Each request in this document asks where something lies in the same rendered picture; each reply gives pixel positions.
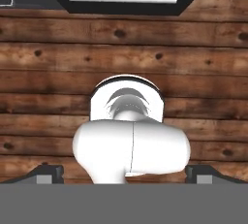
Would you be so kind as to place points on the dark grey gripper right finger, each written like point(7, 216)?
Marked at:
point(201, 173)

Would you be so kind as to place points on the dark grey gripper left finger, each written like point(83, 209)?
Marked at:
point(48, 173)

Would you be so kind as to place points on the white rounded object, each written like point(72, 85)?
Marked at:
point(129, 147)

